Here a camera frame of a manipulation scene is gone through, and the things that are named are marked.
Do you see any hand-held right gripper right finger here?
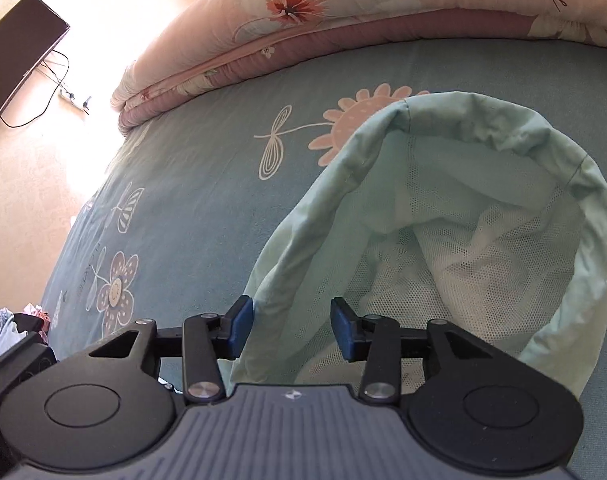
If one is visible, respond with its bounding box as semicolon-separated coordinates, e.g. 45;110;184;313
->
331;296;489;403

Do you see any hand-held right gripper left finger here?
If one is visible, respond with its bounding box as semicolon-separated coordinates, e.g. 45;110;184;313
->
88;296;254;403

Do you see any black television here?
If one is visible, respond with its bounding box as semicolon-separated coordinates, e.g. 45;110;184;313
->
0;0;71;133

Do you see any bed with blue floral sheet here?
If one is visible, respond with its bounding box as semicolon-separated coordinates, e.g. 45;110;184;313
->
40;37;607;480

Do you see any white power strip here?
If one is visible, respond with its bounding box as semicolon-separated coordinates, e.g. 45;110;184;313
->
58;90;92;112

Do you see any green white hooded jacket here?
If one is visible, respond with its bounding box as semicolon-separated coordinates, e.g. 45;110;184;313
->
230;90;607;401

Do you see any pink floral folded quilt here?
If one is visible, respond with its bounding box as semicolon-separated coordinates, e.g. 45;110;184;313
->
110;0;607;134

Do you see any pile of clothes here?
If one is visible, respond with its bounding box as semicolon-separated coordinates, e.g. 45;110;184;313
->
0;302;52;361

